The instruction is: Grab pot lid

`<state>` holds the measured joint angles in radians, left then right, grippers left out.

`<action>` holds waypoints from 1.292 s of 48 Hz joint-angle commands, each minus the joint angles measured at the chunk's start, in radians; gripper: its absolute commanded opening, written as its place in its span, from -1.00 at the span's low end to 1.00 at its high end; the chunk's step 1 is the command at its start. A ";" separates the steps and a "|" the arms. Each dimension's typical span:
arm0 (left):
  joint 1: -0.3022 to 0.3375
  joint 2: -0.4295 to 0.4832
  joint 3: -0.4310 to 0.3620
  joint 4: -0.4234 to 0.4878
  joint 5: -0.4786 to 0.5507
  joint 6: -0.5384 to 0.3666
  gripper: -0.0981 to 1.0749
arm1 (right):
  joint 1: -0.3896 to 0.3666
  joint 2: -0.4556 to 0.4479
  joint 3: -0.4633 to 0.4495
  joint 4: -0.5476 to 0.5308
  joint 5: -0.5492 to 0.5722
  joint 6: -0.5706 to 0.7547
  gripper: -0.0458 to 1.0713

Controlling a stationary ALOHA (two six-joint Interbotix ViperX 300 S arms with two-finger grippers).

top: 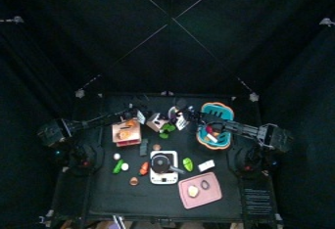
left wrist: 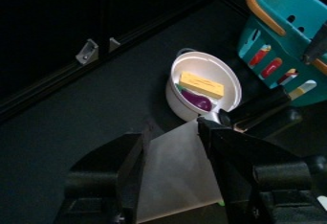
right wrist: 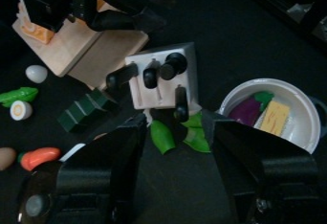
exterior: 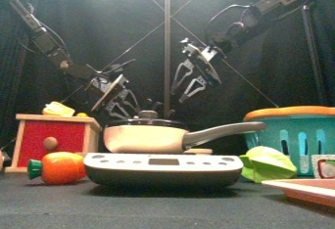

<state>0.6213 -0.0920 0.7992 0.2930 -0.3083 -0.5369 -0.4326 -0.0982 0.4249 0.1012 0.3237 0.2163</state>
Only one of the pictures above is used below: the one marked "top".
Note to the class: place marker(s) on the green toy leaf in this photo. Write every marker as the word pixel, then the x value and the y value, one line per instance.
pixel 186 164

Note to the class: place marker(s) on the teal basket orange rim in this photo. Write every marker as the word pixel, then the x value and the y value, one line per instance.
pixel 220 110

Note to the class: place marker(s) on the orange toy carrot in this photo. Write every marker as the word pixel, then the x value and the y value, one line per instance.
pixel 144 169

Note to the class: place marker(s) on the small white box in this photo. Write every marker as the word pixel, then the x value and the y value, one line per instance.
pixel 205 165

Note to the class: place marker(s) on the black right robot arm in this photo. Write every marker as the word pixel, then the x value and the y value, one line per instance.
pixel 244 129

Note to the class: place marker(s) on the grey frame clamp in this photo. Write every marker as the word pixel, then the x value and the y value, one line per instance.
pixel 80 93
pixel 17 20
pixel 325 21
pixel 253 97

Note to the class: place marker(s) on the pink white cube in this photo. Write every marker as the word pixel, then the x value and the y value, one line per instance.
pixel 156 122

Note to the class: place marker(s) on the green toy pea pod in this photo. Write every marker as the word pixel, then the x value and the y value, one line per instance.
pixel 117 167

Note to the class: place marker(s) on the red white toy in basket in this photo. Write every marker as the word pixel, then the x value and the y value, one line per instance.
pixel 212 134

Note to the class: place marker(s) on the white toy stove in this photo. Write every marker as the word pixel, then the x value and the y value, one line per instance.
pixel 162 179

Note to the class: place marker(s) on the black toy pot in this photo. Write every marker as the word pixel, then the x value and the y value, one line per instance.
pixel 173 168

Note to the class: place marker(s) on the yellow toy food slice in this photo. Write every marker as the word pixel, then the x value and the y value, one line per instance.
pixel 192 191

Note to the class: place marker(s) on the brown toy onion half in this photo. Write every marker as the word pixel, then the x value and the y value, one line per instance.
pixel 133 181

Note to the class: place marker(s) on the white toy egg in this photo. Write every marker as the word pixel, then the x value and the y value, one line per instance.
pixel 124 166
pixel 116 156

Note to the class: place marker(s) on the small brown round toy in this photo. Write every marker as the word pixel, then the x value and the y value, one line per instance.
pixel 156 147

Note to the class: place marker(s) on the pink cutting board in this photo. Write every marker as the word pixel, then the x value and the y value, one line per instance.
pixel 209 198

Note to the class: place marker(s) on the purple toy eggplant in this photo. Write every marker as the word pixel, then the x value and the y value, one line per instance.
pixel 172 113

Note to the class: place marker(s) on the black pot lid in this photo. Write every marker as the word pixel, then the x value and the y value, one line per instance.
pixel 160 163

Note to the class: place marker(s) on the dark grey block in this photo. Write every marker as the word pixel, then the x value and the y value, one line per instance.
pixel 144 147

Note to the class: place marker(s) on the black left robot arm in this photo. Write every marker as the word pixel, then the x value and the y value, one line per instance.
pixel 86 124

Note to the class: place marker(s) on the green toy pepper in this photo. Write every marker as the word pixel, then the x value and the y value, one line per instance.
pixel 166 129

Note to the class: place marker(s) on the pink orange toy box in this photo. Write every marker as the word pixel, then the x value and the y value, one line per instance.
pixel 125 134

